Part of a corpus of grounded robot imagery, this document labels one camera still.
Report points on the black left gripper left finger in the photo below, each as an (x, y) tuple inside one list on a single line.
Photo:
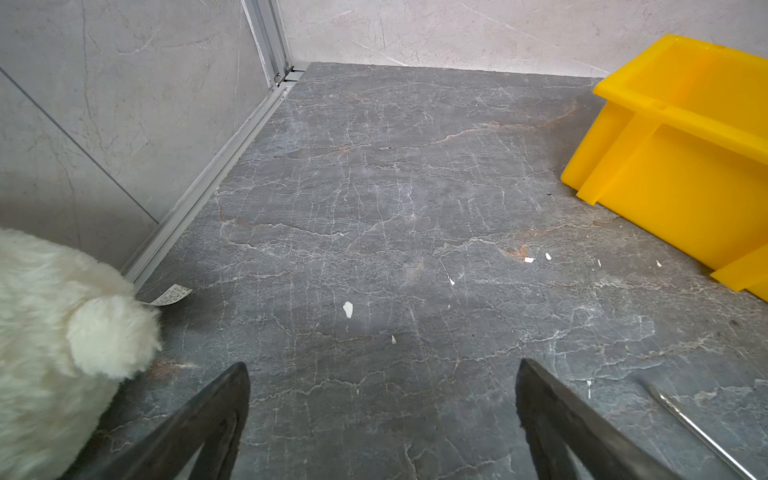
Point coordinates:
[(206, 429)]

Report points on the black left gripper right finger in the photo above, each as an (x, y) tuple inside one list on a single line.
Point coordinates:
[(559, 427)]

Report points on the silver shaft screwdriver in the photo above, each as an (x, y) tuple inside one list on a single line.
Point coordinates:
[(675, 409)]

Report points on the yellow plastic bin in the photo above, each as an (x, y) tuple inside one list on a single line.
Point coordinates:
[(680, 150)]

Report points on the white plush teddy bear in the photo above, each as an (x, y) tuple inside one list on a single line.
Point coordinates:
[(72, 330)]

